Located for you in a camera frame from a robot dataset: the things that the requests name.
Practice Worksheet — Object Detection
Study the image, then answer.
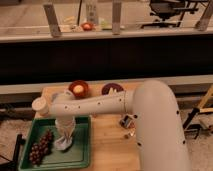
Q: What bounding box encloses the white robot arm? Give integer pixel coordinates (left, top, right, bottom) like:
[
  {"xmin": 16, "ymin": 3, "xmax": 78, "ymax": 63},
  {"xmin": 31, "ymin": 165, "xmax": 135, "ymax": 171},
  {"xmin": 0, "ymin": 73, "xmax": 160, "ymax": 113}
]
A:
[{"xmin": 32, "ymin": 80, "xmax": 191, "ymax": 171}]

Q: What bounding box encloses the clear bottle in background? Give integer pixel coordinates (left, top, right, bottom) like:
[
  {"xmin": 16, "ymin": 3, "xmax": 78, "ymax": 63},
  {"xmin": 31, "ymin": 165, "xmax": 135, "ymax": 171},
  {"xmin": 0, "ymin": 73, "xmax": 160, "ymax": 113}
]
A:
[{"xmin": 85, "ymin": 0, "xmax": 98, "ymax": 25}]

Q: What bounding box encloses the green plastic tray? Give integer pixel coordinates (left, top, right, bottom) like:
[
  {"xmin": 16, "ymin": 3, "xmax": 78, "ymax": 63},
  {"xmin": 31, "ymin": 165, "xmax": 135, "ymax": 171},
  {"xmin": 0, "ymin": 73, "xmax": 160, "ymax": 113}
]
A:
[{"xmin": 19, "ymin": 116, "xmax": 91, "ymax": 171}]

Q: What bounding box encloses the grey post middle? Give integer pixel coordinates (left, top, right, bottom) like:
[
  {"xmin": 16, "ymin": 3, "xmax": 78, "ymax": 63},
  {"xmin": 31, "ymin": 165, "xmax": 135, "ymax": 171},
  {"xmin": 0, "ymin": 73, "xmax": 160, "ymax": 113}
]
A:
[{"xmin": 112, "ymin": 0, "xmax": 122, "ymax": 35}]

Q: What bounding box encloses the red bowl with egg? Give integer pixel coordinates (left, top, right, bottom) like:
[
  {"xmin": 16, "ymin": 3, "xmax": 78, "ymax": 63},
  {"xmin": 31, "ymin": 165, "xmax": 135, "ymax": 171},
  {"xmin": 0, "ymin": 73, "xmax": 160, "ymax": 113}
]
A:
[{"xmin": 68, "ymin": 80, "xmax": 89, "ymax": 98}]

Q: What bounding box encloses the grey post left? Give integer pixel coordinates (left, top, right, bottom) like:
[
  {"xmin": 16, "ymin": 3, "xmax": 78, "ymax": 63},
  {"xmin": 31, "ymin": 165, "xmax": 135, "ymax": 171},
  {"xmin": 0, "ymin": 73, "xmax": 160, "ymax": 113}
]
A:
[{"xmin": 43, "ymin": 3, "xmax": 61, "ymax": 37}]

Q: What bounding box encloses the black office chair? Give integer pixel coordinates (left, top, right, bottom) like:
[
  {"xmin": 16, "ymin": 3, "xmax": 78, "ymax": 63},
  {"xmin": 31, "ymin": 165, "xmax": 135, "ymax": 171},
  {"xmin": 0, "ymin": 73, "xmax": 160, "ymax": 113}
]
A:
[{"xmin": 141, "ymin": 0, "xmax": 209, "ymax": 28}]

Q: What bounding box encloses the yellow black stand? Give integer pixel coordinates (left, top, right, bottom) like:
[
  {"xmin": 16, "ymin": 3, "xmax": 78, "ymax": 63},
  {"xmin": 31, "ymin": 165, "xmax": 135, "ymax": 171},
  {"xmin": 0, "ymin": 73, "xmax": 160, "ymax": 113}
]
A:
[{"xmin": 183, "ymin": 84, "xmax": 213, "ymax": 129}]

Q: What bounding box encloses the small metallic object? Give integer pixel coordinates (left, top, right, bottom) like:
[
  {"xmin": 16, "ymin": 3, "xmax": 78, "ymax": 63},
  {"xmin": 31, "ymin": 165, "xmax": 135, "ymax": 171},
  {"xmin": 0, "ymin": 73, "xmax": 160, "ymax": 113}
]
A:
[{"xmin": 120, "ymin": 115, "xmax": 135, "ymax": 129}]

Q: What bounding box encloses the white towel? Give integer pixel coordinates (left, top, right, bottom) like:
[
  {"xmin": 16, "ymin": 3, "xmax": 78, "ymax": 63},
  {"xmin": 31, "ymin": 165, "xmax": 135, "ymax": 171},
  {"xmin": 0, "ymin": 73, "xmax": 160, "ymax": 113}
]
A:
[{"xmin": 54, "ymin": 134, "xmax": 73, "ymax": 151}]

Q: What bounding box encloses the dark red grape bunch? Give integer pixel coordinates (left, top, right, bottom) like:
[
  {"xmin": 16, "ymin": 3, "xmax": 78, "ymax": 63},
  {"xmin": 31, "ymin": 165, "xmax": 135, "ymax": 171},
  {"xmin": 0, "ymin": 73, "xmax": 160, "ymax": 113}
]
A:
[{"xmin": 29, "ymin": 130, "xmax": 53, "ymax": 165}]

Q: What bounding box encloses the dark purple bowl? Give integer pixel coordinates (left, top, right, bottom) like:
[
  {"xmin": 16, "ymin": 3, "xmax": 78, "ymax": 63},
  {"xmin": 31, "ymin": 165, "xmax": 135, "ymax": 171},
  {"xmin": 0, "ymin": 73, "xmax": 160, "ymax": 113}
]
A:
[{"xmin": 101, "ymin": 83, "xmax": 124, "ymax": 95}]

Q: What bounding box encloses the grey post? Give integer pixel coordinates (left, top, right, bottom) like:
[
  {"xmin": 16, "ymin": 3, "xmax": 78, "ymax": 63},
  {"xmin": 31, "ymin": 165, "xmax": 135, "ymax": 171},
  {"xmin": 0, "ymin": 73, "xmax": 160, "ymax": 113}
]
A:
[
  {"xmin": 195, "ymin": 0, "xmax": 213, "ymax": 31},
  {"xmin": 112, "ymin": 0, "xmax": 122, "ymax": 35},
  {"xmin": 43, "ymin": 3, "xmax": 61, "ymax": 37}
]

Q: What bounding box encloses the grey post right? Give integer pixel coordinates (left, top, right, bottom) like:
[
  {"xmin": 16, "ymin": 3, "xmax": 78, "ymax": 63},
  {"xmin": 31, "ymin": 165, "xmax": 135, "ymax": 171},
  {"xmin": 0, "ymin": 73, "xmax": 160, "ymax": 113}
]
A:
[{"xmin": 195, "ymin": 0, "xmax": 213, "ymax": 31}]

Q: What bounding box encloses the black chair left edge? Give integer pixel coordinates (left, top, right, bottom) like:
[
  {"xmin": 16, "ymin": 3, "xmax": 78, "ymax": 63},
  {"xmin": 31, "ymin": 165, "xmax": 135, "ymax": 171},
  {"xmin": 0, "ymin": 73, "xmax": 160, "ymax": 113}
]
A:
[{"xmin": 0, "ymin": 133, "xmax": 26, "ymax": 171}]

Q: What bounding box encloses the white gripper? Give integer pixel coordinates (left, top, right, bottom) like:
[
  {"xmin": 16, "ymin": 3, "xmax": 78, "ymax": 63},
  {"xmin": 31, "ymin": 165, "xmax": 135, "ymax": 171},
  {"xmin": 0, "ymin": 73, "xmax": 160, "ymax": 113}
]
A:
[{"xmin": 55, "ymin": 116, "xmax": 76, "ymax": 136}]

